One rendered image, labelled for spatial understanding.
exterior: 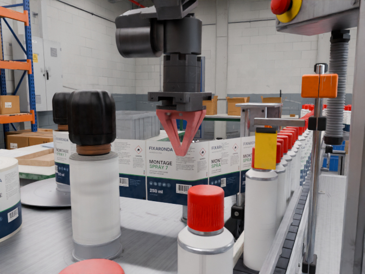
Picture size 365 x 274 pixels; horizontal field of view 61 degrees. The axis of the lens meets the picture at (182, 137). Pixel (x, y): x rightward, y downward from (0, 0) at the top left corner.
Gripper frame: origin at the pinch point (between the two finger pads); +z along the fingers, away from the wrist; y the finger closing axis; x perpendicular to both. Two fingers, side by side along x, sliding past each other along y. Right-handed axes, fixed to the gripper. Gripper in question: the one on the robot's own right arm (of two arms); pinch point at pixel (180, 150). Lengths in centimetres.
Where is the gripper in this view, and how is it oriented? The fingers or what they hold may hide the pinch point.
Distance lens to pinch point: 49.1
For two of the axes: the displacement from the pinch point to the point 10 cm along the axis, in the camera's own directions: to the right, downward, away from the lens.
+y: -4.2, 1.4, -9.0
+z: -0.2, 9.9, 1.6
